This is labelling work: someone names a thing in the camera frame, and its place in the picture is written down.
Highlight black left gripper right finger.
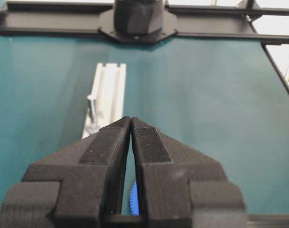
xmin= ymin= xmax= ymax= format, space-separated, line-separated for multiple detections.
xmin=131 ymin=117 xmax=247 ymax=228

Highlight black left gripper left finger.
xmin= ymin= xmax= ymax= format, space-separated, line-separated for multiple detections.
xmin=0 ymin=116 xmax=131 ymax=228

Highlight large blue plastic gear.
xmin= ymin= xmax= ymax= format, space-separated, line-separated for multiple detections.
xmin=129 ymin=182 xmax=140 ymax=216

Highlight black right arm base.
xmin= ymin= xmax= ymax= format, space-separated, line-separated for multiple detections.
xmin=98 ymin=0 xmax=178 ymax=45

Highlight grey shaft mounting bracket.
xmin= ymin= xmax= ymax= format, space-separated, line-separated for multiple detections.
xmin=85 ymin=94 xmax=102 ymax=134

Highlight silver aluminium extrusion rail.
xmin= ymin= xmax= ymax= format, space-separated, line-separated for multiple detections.
xmin=82 ymin=63 xmax=127 ymax=138

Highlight black table frame rail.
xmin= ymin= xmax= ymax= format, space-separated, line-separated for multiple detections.
xmin=0 ymin=0 xmax=289 ymax=110

